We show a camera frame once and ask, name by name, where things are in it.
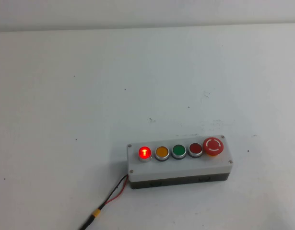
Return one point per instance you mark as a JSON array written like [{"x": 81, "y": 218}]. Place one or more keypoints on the lit red indicator button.
[{"x": 144, "y": 152}]

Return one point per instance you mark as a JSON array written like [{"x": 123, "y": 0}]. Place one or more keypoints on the yellow push button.
[{"x": 161, "y": 152}]

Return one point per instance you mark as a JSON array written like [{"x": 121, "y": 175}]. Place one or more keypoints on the green push button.
[{"x": 178, "y": 150}]

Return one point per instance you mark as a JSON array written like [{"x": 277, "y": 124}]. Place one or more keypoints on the dark red push button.
[{"x": 195, "y": 148}]

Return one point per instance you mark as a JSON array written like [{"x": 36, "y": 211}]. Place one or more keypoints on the white grey button control box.
[{"x": 180, "y": 167}]

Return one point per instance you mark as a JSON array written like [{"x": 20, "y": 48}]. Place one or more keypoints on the red mushroom emergency stop button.
[{"x": 213, "y": 145}]

